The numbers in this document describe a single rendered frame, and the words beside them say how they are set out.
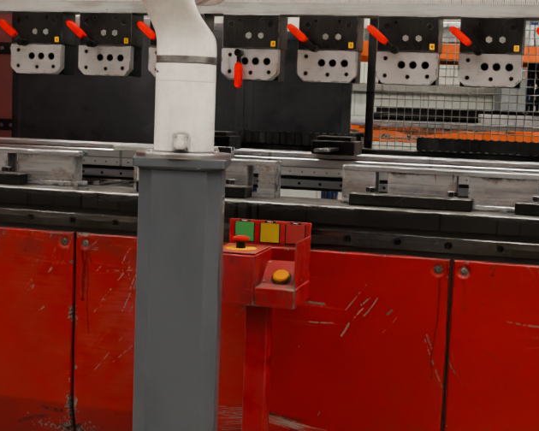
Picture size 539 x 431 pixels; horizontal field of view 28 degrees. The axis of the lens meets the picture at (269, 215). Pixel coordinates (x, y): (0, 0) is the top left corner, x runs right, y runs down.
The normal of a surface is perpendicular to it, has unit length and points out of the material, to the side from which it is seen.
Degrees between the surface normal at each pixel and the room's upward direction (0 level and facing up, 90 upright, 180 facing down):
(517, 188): 90
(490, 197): 90
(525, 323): 90
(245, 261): 90
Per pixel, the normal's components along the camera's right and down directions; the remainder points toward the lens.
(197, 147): 0.53, 0.11
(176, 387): -0.03, 0.10
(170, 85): -0.39, 0.08
